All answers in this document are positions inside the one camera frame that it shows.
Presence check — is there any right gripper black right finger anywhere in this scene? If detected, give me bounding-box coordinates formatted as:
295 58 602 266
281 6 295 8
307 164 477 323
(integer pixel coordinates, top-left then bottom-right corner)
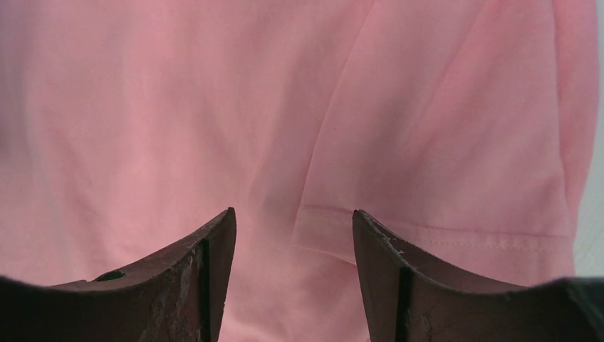
353 210 603 342

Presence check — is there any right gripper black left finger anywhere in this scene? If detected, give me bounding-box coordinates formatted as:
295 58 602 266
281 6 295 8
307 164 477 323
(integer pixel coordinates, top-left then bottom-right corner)
1 208 236 341

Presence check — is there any light pink t-shirt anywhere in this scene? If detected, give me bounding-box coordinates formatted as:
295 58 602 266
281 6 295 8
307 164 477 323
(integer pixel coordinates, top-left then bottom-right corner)
1 1 598 341

